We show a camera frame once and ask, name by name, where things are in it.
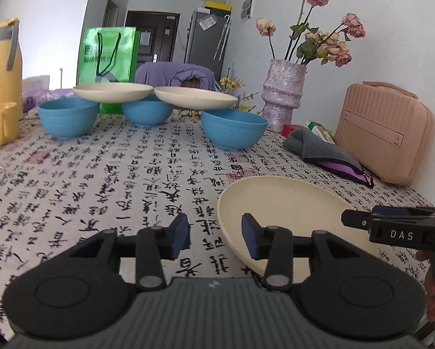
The purple tissue pack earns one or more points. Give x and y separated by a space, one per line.
39 96

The dark wooden door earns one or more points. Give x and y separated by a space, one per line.
163 40

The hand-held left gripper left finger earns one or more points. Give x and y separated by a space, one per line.
181 236

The green snack packet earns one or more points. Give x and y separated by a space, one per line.
321 131

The calligraphy print tablecloth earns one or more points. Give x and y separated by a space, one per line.
112 174

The person's right hand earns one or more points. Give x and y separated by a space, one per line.
432 298

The grey refrigerator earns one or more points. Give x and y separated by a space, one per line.
203 47

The white wall panel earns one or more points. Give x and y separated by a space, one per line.
247 7

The red box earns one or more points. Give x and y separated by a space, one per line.
290 129

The white umbrella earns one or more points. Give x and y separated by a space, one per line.
223 36

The green paper bag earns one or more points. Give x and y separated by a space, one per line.
123 58

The yellow thermos jug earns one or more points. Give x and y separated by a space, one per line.
3 69

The cream plate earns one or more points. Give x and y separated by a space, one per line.
294 203
112 92
195 98

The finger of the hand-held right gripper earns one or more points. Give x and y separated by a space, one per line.
355 219
388 211

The purple jacket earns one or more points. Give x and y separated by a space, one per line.
166 72

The white paper sheet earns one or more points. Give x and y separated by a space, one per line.
207 22

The yellow and black box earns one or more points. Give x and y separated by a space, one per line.
217 5

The blue bowl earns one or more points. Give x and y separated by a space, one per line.
234 131
148 114
68 120

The wooden chair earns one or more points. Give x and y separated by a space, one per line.
194 83

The pink hard case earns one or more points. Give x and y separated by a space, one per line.
381 131

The yellow flower branches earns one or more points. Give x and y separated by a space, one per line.
229 83

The pink textured vase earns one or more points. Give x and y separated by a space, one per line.
281 94

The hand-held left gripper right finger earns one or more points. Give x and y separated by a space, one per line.
250 236

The grey and purple pouch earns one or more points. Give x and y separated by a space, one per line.
319 149

